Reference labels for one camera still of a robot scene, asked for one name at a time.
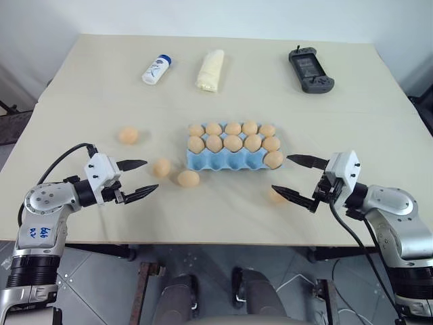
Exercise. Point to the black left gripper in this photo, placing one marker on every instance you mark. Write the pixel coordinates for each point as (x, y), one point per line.
(111, 193)

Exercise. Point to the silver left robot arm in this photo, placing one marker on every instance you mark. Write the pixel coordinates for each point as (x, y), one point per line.
(40, 203)

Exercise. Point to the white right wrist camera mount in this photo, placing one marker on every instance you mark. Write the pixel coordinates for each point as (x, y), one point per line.
(345, 169)

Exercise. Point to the white bottle with blue cap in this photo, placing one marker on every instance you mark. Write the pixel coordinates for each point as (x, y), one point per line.
(156, 69)

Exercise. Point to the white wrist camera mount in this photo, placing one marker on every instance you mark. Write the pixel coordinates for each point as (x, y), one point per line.
(345, 169)
(101, 171)

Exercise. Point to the black table frame bar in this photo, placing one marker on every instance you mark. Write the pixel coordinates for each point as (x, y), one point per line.
(338, 254)
(101, 251)

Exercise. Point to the dark rounded shape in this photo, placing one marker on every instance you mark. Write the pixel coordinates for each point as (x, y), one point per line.
(258, 294)
(179, 299)

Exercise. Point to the cream rolled towel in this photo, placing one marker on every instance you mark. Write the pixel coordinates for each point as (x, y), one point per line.
(211, 71)

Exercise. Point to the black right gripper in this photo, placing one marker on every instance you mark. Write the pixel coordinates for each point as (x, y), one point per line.
(326, 189)

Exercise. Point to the blue egg carton with eggs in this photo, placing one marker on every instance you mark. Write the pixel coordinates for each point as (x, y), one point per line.
(216, 160)

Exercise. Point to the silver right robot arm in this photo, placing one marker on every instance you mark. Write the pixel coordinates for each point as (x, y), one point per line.
(399, 216)

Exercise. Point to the black equipment beside table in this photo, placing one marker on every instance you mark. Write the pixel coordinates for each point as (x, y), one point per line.
(423, 111)
(13, 125)

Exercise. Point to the rusty metal bar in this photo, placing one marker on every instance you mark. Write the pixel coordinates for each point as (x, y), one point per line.
(142, 291)
(329, 301)

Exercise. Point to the black handheld game controller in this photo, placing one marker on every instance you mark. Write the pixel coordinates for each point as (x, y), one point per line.
(309, 69)

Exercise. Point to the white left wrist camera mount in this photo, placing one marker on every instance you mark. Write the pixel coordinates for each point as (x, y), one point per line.
(101, 171)

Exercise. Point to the brown egg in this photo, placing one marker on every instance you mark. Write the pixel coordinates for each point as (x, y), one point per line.
(271, 143)
(196, 129)
(128, 135)
(161, 167)
(232, 128)
(214, 143)
(233, 143)
(274, 159)
(250, 127)
(275, 199)
(196, 143)
(252, 143)
(267, 130)
(188, 178)
(213, 128)

